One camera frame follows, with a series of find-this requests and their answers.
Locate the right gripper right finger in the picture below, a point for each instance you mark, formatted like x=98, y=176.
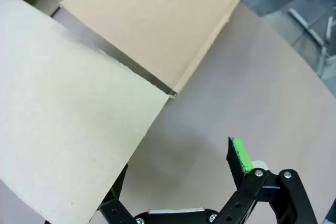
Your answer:
x=252, y=195

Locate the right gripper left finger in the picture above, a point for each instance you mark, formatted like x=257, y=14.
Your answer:
x=115, y=208

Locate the white table with white legs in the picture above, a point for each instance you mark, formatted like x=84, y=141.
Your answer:
x=309, y=26

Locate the brown cardboard shipping box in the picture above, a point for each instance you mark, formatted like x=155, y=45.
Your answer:
x=78, y=103

